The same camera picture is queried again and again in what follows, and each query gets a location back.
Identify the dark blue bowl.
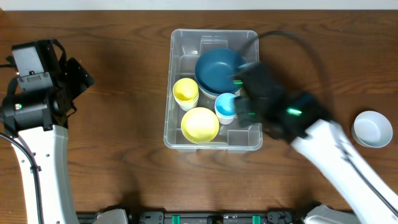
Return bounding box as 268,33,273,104
195,79,241,97
195,48,246,95

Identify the black cable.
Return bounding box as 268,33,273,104
0,63,43,224
239,30,398,215

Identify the yellow small bowl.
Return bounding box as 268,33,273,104
181,107,220,144

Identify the pink cup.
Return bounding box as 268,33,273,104
216,112,236,125

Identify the right black cable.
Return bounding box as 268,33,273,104
239,30,398,215

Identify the grey blue small bowl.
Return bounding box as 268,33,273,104
351,111,393,148

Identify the clear plastic storage bin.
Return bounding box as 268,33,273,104
164,29,263,152

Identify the cream green bowl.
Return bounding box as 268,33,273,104
199,86,241,100

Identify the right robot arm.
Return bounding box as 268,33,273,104
231,63,397,223

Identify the cream white cup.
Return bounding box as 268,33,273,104
178,101,197,111

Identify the light blue cup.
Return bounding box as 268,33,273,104
215,93,236,116

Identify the yellow cup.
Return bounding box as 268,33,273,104
174,94,199,105
172,78,198,101

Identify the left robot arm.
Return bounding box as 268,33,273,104
1,39,129,223

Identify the left black cable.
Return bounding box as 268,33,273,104
0,63,43,224

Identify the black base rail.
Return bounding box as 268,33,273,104
76,210,305,224

